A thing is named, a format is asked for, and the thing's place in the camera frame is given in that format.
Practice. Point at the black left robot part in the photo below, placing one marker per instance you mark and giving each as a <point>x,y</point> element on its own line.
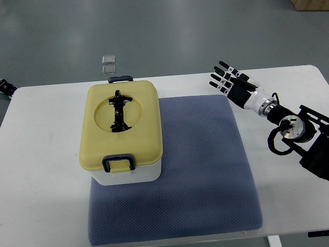
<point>7,88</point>

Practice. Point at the yellow storage box lid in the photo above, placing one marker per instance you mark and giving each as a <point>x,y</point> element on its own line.
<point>121,127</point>

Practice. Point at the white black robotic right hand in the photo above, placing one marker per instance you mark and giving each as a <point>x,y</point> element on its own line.
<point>236,86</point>

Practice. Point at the upper floor marker tile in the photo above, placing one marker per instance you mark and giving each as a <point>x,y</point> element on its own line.
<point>108,59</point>

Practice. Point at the cardboard box corner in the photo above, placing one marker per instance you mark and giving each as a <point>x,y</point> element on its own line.
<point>310,5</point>

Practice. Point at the white storage box base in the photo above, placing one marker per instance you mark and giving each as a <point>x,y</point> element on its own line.
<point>141,174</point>

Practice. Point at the black table bracket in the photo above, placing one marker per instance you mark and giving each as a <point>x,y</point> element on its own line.
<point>318,234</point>

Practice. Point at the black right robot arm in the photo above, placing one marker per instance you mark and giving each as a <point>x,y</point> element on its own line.
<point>305,133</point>

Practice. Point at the white table leg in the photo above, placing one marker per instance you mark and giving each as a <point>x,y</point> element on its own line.
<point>274,241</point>

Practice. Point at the blue grey cushion mat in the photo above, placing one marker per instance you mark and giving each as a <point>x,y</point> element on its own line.
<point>206,185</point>

